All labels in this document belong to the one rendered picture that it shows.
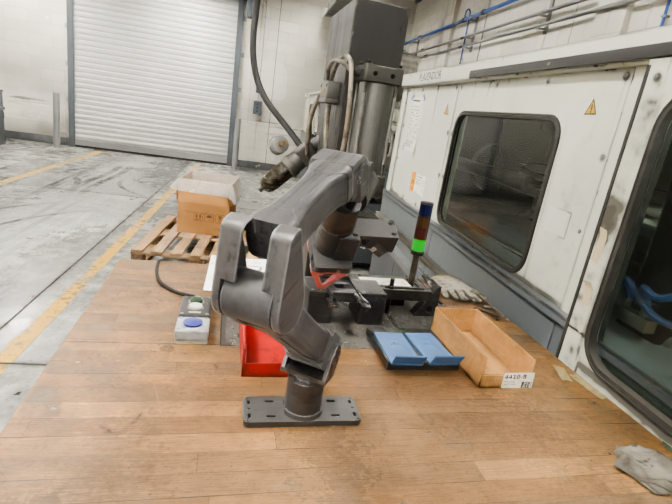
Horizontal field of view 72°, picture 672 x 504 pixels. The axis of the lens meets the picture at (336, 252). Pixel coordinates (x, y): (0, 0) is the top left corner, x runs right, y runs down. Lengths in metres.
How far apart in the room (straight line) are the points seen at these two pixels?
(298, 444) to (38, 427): 0.38
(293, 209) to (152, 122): 9.93
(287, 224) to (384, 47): 0.72
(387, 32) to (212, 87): 9.18
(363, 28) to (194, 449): 0.92
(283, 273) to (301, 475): 0.34
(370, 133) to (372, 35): 0.23
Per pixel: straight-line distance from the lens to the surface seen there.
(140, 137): 10.53
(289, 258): 0.49
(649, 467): 0.99
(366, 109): 1.07
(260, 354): 0.99
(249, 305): 0.53
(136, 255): 4.00
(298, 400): 0.79
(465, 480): 0.80
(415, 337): 1.12
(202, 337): 1.02
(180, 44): 10.37
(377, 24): 1.17
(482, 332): 1.24
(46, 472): 0.77
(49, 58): 11.03
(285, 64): 10.31
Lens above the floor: 1.40
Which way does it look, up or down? 17 degrees down
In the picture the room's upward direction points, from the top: 9 degrees clockwise
